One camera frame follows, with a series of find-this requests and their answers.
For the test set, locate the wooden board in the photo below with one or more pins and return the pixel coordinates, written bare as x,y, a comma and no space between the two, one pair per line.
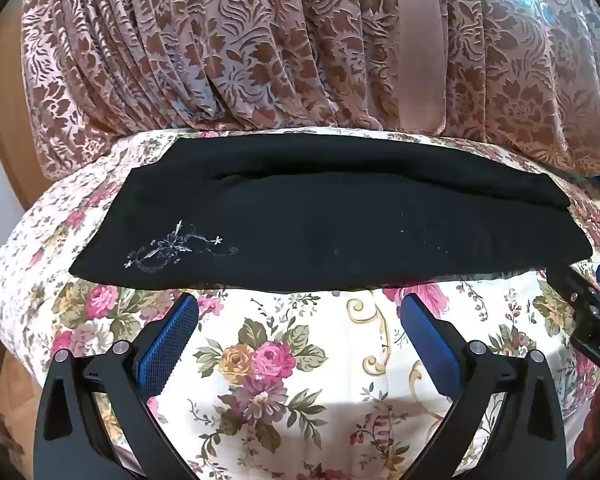
5,110

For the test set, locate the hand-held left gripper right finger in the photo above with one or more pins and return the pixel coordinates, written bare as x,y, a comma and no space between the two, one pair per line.
422,335

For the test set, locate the floral bed sheet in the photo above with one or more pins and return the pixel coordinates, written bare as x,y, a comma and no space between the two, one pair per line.
330,360

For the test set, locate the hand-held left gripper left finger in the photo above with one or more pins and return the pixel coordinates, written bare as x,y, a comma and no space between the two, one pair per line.
167,340

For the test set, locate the brown floral curtain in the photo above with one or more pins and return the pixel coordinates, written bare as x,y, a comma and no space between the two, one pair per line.
280,45

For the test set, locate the black embroidered pants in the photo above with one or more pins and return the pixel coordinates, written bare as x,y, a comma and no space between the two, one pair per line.
330,220

